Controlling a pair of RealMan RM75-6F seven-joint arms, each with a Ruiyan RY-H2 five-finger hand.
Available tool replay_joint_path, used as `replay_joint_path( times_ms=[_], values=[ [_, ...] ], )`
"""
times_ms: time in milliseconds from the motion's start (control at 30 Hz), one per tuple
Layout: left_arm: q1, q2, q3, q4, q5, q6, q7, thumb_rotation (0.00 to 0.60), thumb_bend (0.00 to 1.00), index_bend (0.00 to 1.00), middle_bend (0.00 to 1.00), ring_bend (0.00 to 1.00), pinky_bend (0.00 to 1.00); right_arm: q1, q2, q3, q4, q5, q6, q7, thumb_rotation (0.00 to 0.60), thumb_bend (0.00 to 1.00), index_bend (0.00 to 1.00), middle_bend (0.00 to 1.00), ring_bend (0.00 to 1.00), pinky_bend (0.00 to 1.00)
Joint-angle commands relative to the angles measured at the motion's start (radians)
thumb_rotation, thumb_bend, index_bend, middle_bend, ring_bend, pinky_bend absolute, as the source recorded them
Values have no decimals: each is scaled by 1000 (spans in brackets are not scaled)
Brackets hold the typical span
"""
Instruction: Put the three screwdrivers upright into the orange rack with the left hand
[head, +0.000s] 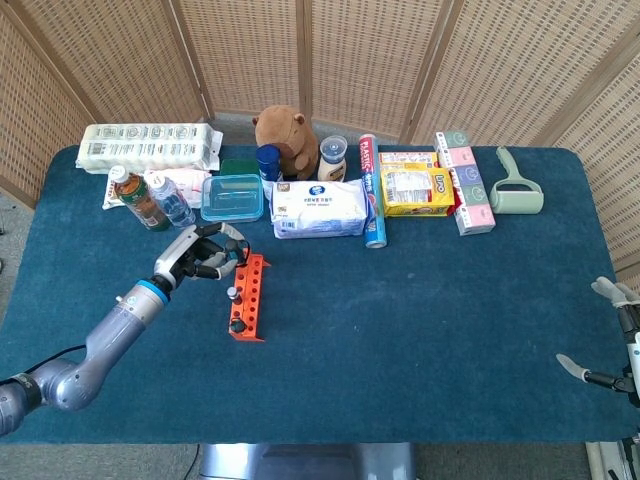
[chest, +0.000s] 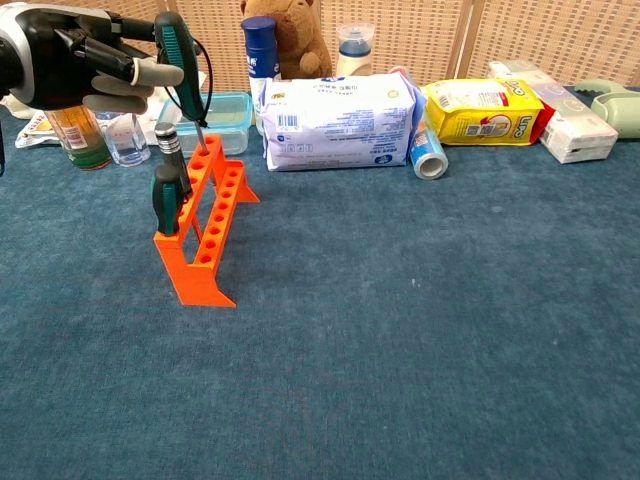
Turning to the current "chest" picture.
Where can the white pink snack bag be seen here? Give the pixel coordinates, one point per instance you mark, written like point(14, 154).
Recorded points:
point(35, 131)

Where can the blue white spray can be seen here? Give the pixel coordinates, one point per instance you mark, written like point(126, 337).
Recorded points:
point(260, 50)

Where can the red yellow cookie box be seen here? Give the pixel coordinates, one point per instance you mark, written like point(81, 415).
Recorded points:
point(547, 122)

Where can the white toilet paper pack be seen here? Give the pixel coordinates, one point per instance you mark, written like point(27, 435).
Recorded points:
point(15, 107)

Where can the clear container blue lid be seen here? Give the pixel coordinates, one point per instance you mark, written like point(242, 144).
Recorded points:
point(230, 117)

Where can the pastel tissue box pack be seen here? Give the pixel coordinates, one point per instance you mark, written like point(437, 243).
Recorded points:
point(575, 130)

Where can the blue carpet table cover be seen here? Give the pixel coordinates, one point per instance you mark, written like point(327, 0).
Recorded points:
point(400, 325)

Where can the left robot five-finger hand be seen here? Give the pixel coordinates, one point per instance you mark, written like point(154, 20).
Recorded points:
point(50, 60)

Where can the cream bottle clear cap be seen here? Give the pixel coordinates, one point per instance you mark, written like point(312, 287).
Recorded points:
point(354, 62)

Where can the blue plastic wrap roll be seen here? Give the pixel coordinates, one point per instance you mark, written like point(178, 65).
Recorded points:
point(427, 155)

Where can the clear water bottle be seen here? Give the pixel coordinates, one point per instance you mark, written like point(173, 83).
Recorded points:
point(125, 140)

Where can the wicker folding screen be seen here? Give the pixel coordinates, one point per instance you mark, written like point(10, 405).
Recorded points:
point(425, 35)

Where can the green label tea bottle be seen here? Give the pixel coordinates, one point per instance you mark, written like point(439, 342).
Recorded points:
point(85, 140)

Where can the orange screwdriver rack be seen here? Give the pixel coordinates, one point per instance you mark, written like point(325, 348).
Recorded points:
point(200, 285)

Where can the white blue wipes pack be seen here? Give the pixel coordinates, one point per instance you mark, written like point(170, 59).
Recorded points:
point(340, 120)

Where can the pale green lint roller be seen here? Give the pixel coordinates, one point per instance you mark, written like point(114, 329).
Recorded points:
point(620, 107)

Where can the yellow Lipo snack bag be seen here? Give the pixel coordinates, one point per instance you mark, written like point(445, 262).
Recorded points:
point(480, 115)

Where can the brown capybara plush toy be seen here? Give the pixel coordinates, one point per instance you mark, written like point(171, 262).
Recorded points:
point(300, 30)

